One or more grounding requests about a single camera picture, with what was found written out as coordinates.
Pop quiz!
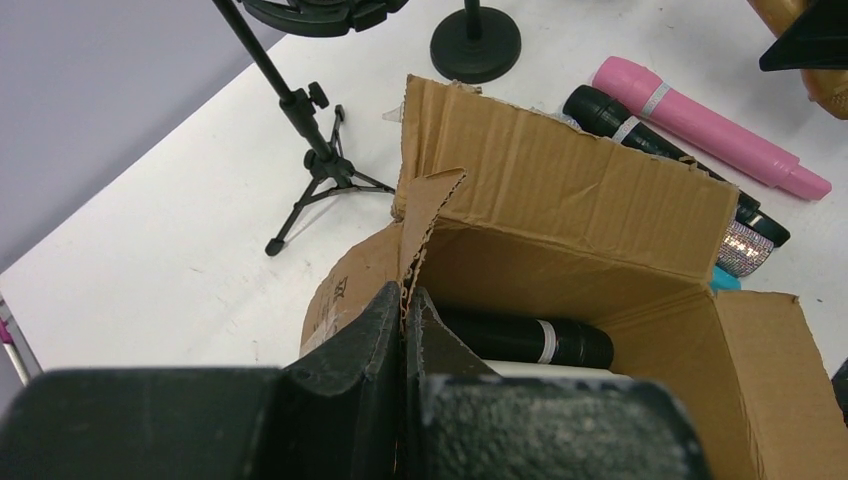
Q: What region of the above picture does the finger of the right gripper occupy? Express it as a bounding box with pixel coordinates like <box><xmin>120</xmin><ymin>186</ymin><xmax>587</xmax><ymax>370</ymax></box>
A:
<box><xmin>759</xmin><ymin>0</ymin><xmax>847</xmax><ymax>72</ymax></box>

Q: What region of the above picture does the silver glitter microphone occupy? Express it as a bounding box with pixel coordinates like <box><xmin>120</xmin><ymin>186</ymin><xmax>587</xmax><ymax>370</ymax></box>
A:
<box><xmin>716</xmin><ymin>220</ymin><xmax>775</xmax><ymax>278</ymax></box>

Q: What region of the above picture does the gold microphone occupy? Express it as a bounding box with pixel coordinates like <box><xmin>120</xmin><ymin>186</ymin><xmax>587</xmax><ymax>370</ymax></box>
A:
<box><xmin>748</xmin><ymin>0</ymin><xmax>847</xmax><ymax>120</ymax></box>

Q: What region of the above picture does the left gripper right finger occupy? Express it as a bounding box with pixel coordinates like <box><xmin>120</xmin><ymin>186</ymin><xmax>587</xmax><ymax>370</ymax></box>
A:
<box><xmin>404</xmin><ymin>289</ymin><xmax>712</xmax><ymax>479</ymax></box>

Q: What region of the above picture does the blue microphone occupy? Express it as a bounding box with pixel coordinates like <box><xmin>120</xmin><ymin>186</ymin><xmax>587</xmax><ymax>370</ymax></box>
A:
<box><xmin>709</xmin><ymin>266</ymin><xmax>741</xmax><ymax>291</ymax></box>

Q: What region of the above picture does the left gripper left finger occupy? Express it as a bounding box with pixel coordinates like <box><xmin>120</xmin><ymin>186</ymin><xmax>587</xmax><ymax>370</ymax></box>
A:
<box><xmin>1</xmin><ymin>282</ymin><xmax>400</xmax><ymax>479</ymax></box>

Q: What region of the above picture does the black microphone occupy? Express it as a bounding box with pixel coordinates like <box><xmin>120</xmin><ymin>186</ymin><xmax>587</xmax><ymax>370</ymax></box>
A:
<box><xmin>439</xmin><ymin>309</ymin><xmax>615</xmax><ymax>369</ymax></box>
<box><xmin>561</xmin><ymin>85</ymin><xmax>791</xmax><ymax>247</ymax></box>

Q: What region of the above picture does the brown cardboard box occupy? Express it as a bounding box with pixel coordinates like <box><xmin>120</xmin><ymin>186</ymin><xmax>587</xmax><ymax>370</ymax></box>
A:
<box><xmin>301</xmin><ymin>75</ymin><xmax>847</xmax><ymax>479</ymax></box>

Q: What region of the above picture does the black clip microphone stand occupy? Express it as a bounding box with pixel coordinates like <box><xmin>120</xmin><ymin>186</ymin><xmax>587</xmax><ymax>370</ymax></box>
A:
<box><xmin>430</xmin><ymin>0</ymin><xmax>522</xmax><ymax>85</ymax></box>

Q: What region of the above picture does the white microphone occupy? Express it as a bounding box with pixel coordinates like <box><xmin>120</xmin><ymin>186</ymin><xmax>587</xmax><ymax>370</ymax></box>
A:
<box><xmin>483</xmin><ymin>360</ymin><xmax>631</xmax><ymax>381</ymax></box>

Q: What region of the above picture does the black tripod shock-mount stand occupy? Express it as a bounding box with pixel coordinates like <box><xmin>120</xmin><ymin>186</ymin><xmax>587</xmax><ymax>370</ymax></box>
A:
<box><xmin>213</xmin><ymin>0</ymin><xmax>406</xmax><ymax>257</ymax></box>

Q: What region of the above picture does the pink microphone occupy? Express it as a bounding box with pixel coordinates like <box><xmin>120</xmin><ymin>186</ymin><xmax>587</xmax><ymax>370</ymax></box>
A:
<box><xmin>592</xmin><ymin>56</ymin><xmax>832</xmax><ymax>201</ymax></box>

